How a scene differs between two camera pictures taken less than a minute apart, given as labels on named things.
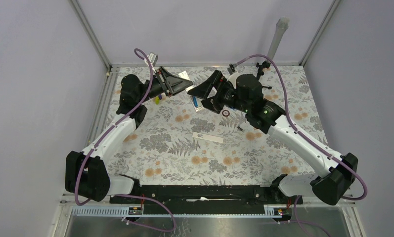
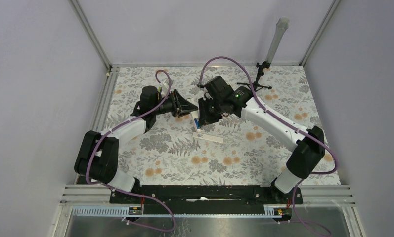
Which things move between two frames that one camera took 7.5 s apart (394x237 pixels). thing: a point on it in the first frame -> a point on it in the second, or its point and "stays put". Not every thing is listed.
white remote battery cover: [207, 137] stays put
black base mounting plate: [206, 199] stays put
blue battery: [195, 101] -> [197, 123]
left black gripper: [173, 84] -> [180, 104]
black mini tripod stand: [266, 64] stays put
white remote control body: [199, 105] -> [195, 115]
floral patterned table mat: [176, 140] stays put
